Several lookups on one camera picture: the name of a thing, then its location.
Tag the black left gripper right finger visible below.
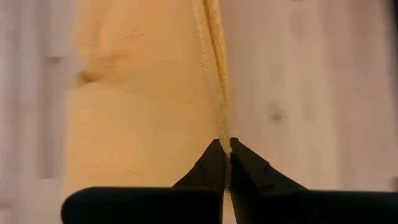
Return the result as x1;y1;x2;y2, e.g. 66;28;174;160
229;137;398;224

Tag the mustard yellow towel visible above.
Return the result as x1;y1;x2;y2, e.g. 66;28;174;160
60;0;233;191

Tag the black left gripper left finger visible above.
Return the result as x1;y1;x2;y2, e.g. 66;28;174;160
60;138;227;224

